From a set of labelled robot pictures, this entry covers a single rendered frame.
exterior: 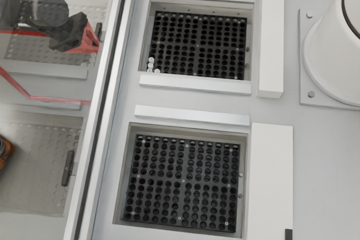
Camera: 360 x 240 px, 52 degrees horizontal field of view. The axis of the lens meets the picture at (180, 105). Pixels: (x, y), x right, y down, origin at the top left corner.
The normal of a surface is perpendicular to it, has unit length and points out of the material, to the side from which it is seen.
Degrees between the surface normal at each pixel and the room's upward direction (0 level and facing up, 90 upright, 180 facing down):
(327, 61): 90
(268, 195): 0
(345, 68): 90
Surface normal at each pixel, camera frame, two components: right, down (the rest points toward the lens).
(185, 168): -0.02, -0.36
